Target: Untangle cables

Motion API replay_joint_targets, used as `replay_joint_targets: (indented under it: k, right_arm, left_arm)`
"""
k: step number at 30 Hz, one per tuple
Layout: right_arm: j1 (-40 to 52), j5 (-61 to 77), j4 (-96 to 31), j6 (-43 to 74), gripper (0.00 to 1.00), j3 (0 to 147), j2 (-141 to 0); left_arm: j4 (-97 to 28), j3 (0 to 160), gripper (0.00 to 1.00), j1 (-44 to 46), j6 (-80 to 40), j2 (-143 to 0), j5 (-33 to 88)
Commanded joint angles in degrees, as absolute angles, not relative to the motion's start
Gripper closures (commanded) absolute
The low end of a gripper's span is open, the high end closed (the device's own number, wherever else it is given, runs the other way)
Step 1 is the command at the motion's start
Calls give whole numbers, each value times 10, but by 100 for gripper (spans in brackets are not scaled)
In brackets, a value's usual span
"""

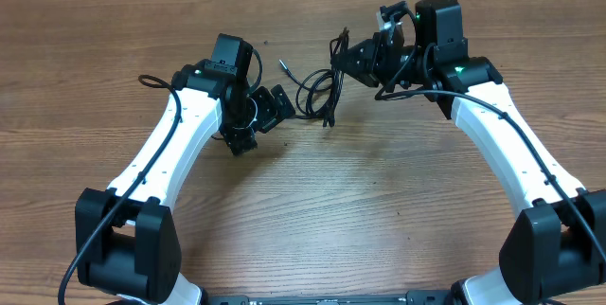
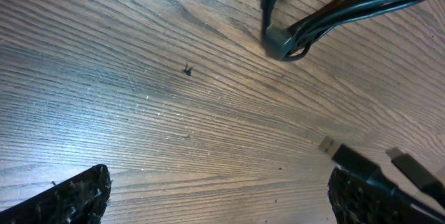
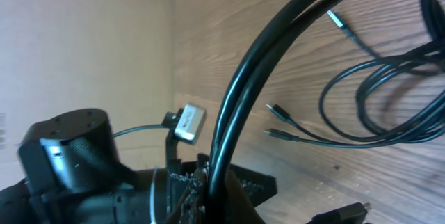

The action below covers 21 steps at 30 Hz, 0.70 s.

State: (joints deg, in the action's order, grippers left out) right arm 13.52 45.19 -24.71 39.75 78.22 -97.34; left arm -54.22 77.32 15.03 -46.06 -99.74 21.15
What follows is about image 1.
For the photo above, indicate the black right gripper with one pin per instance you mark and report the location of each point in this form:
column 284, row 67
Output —
column 363, row 71

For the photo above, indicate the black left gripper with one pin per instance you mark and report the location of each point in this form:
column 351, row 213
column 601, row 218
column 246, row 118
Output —
column 272, row 112

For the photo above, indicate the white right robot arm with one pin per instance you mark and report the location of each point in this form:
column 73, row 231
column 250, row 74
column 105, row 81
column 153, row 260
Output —
column 557, row 243

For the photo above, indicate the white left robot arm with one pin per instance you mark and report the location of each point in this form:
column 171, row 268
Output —
column 127, row 244

